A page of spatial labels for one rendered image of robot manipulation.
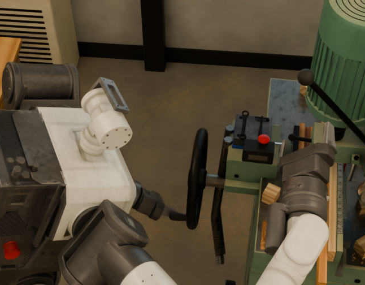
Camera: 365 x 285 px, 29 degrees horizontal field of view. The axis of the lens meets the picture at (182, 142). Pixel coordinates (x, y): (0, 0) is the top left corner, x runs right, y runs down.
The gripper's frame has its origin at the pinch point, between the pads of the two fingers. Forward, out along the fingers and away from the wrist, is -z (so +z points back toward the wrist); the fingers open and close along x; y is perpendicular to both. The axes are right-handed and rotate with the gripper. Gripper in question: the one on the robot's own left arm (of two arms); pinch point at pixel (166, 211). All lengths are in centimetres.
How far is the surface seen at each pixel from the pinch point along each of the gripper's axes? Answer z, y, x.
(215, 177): -6.1, 15.9, 5.0
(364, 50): 0, 62, 56
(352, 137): -23, 44, 30
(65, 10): 38, 30, -128
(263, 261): -17.6, 6.4, 31.8
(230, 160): -3.1, 23.6, 16.2
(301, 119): -21.8, 41.1, 2.5
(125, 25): 10, 35, -141
